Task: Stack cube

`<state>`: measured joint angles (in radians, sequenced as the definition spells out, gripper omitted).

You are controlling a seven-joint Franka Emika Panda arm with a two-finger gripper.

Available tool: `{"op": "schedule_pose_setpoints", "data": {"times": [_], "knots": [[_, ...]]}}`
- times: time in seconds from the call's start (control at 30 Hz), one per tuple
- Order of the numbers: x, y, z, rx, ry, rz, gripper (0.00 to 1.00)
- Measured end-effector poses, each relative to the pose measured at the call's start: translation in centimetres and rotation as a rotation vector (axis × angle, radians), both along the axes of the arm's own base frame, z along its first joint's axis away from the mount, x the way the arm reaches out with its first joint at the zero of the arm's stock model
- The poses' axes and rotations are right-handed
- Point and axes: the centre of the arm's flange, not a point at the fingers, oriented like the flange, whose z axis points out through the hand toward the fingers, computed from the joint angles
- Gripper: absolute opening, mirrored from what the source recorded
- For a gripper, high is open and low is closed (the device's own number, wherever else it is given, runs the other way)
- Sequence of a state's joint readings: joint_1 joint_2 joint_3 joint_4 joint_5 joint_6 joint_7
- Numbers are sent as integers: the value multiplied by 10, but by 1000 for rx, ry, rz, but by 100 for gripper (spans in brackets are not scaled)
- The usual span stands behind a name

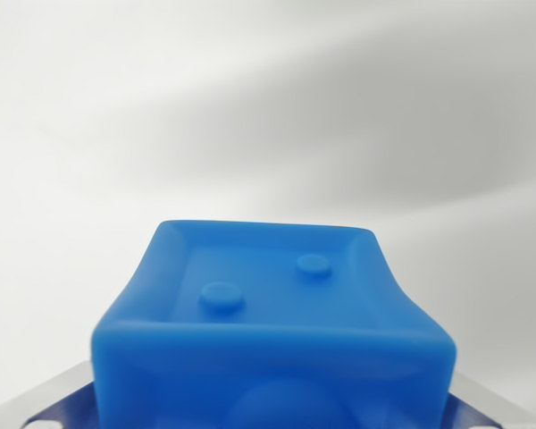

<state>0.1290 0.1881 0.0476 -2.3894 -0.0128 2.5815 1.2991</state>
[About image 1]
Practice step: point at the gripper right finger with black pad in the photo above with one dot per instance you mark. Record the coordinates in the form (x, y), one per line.
(473, 402)

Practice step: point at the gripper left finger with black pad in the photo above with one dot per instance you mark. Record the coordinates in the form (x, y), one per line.
(58, 395)

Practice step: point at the blue embossed cube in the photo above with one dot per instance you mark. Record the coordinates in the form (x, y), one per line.
(272, 335)

